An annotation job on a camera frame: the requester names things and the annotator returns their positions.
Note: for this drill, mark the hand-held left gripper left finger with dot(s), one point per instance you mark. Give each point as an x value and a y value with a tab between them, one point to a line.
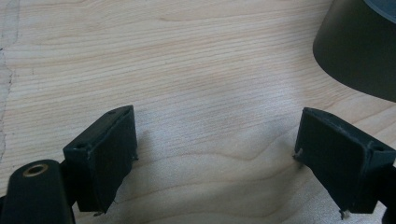
102	161

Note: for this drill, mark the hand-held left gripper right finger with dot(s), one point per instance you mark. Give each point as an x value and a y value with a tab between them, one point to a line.
339	161

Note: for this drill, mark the dark round container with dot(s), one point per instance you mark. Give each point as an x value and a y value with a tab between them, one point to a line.
358	46

